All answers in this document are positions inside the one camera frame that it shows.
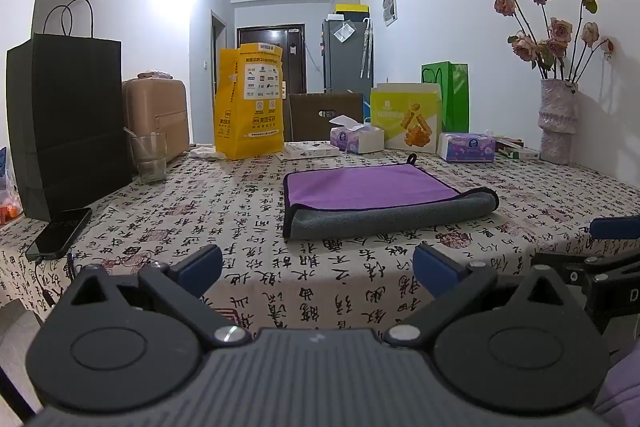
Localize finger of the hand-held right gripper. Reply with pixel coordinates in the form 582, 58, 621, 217
530, 251, 640, 289
589, 215, 640, 241

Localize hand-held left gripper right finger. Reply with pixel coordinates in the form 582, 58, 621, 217
387, 243, 578, 349

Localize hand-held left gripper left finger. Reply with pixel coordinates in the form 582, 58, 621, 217
60, 245, 251, 350

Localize purple and grey towel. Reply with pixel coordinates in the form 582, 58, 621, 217
282, 153, 500, 240

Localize person's purple clothing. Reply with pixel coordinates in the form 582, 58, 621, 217
594, 346, 640, 414

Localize calligraphy printed tablecloth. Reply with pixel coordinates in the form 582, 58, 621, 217
0, 146, 640, 358

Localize textured white vase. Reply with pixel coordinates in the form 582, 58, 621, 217
537, 78, 580, 165

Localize clear drinking glass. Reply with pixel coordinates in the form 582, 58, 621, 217
130, 132, 168, 185

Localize sealed purple tissue pack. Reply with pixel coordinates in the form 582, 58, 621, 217
437, 132, 497, 164

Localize black smartphone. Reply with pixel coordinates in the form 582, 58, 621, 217
25, 207, 94, 261

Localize open purple tissue pack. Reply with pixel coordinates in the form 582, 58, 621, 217
329, 114, 385, 155

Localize yellow-green snack box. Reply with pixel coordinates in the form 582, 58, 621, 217
370, 82, 443, 154

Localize beige suitcase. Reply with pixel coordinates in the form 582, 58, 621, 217
121, 77, 191, 164

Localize green gift bag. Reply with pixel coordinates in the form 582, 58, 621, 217
421, 62, 471, 134

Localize yellow paper bag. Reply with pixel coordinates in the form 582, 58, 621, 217
214, 42, 286, 160

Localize black paper bag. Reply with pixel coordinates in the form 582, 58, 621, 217
6, 0, 135, 223

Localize bunch of dried roses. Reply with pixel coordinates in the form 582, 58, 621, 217
492, 0, 617, 84

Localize orange packets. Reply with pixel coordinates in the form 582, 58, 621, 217
0, 147, 24, 227

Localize grey refrigerator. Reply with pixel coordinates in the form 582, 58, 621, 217
322, 18, 375, 95

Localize white folded umbrella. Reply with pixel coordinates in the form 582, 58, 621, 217
360, 18, 374, 80

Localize dark brown door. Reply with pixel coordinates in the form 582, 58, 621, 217
235, 24, 306, 96

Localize yellow box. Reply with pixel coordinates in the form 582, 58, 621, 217
335, 3, 371, 20

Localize black charging cable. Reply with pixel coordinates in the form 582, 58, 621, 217
31, 253, 77, 328

